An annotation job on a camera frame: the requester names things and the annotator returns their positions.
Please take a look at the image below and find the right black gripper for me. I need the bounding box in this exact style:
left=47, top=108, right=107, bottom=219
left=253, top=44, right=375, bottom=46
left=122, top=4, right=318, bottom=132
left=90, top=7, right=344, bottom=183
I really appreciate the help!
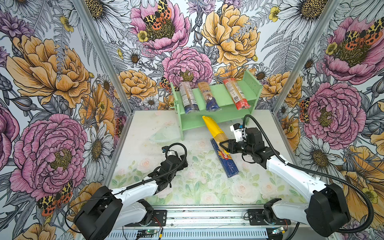
left=219, top=139, right=255, bottom=156

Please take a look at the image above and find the yellow Pastatime spaghetti bag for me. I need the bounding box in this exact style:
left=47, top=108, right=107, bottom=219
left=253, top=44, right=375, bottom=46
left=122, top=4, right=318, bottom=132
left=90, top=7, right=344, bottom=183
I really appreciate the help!
left=202, top=116, right=229, bottom=146

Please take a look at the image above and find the blue Barilla spaghetti box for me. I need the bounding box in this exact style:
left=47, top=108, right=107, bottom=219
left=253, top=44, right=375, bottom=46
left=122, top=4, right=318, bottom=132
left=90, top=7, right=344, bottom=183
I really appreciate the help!
left=210, top=139, right=239, bottom=178

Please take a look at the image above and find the red white label spaghetti bag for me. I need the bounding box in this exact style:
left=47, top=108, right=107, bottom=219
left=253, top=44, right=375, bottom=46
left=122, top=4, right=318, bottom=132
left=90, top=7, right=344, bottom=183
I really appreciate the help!
left=223, top=79, right=251, bottom=110

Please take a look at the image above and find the yellow blue spaghetti bag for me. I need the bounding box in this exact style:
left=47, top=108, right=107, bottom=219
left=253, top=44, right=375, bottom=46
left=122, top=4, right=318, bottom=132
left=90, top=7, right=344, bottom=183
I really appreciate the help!
left=198, top=81, right=221, bottom=112

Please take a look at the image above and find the clear grey label spaghetti bag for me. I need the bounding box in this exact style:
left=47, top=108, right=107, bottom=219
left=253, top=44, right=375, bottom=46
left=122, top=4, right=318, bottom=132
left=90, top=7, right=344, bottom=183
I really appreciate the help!
left=179, top=82, right=200, bottom=114

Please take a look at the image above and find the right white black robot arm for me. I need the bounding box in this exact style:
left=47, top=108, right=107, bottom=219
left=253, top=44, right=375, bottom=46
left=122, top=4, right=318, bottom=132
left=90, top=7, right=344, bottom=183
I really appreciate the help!
left=220, top=124, right=351, bottom=237

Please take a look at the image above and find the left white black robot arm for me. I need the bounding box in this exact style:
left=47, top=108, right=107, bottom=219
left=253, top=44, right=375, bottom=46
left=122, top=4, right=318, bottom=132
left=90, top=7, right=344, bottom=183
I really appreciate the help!
left=73, top=151, right=188, bottom=240

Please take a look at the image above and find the green wooden two-tier shelf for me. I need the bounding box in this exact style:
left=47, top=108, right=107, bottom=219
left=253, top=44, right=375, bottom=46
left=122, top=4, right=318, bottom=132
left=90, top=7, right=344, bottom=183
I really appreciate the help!
left=171, top=70, right=263, bottom=140

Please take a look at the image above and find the small green circuit board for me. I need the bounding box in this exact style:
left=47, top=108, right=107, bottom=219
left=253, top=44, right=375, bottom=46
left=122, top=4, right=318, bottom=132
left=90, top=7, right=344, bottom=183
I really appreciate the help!
left=136, top=230, right=158, bottom=240

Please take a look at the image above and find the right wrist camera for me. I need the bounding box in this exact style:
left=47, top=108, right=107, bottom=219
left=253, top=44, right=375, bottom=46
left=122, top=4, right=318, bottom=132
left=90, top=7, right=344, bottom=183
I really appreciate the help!
left=230, top=123, right=246, bottom=142

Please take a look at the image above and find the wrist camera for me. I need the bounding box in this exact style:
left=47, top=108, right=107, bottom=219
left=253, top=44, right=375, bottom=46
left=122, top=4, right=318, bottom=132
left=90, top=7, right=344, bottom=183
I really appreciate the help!
left=230, top=123, right=246, bottom=142
left=162, top=146, right=177, bottom=158

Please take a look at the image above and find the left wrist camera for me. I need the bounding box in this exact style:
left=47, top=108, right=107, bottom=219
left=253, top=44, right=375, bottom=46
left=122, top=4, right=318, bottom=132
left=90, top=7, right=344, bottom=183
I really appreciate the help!
left=162, top=146, right=177, bottom=158

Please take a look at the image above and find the left black corrugated cable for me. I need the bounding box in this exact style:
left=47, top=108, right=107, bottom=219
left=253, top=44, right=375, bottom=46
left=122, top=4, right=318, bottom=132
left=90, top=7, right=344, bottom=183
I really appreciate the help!
left=64, top=142, right=188, bottom=233

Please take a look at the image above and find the black corrugated cable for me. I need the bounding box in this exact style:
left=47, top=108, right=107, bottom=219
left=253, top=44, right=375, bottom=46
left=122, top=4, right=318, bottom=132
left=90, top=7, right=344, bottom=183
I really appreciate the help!
left=64, top=142, right=188, bottom=233
left=242, top=114, right=375, bottom=240

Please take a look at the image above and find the right black corrugated cable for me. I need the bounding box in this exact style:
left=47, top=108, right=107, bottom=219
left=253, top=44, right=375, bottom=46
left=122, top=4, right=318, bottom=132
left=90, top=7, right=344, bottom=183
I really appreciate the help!
left=242, top=114, right=375, bottom=240

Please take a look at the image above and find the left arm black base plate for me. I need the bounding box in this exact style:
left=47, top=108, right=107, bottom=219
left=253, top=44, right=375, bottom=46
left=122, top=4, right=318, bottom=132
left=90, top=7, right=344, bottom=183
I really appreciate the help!
left=133, top=210, right=168, bottom=227

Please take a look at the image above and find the aluminium front rail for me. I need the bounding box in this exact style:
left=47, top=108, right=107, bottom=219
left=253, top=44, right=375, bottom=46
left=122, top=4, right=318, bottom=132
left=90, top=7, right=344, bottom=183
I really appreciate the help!
left=74, top=205, right=340, bottom=240

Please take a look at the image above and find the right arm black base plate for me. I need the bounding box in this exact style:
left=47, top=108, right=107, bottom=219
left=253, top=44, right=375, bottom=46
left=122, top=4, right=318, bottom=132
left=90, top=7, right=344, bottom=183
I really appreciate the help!
left=243, top=209, right=291, bottom=226

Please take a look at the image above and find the right aluminium corner post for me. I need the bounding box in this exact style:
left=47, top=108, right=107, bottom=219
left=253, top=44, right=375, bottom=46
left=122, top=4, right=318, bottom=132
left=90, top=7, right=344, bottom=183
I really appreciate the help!
left=271, top=0, right=343, bottom=114

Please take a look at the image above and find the aluminium corner post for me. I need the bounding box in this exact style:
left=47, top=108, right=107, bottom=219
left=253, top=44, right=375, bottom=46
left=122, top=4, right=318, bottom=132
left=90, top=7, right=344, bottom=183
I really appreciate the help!
left=271, top=0, right=343, bottom=114
left=74, top=1, right=134, bottom=117

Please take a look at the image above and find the left aluminium corner post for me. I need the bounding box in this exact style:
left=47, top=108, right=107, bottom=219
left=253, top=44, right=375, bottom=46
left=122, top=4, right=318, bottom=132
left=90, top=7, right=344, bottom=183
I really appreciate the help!
left=74, top=1, right=134, bottom=117

